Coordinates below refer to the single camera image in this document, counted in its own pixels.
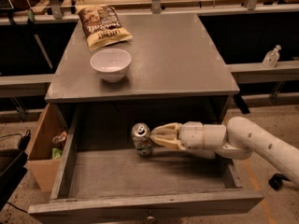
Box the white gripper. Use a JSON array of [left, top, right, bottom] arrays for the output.
[[150, 121, 226, 150]]

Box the silver 7up soda can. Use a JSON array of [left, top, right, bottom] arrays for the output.
[[131, 123, 153, 156]]

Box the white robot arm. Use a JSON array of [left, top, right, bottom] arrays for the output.
[[150, 117, 299, 186]]

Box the grey open top drawer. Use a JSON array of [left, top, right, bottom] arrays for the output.
[[29, 105, 263, 224]]

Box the grey wooden cabinet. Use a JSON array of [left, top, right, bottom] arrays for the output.
[[46, 13, 239, 119]]

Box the white ceramic bowl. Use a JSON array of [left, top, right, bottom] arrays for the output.
[[90, 49, 132, 82]]

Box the crumpled snack wrapper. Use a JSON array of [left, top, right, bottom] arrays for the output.
[[52, 132, 67, 149]]

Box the green wrapper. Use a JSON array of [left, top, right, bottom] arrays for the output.
[[51, 147, 63, 160]]

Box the cardboard box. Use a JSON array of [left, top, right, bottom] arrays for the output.
[[26, 105, 67, 192]]

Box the clear sanitizer pump bottle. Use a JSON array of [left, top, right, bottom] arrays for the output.
[[263, 45, 281, 68]]

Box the brown chip bag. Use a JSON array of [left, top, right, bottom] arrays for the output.
[[78, 6, 133, 51]]

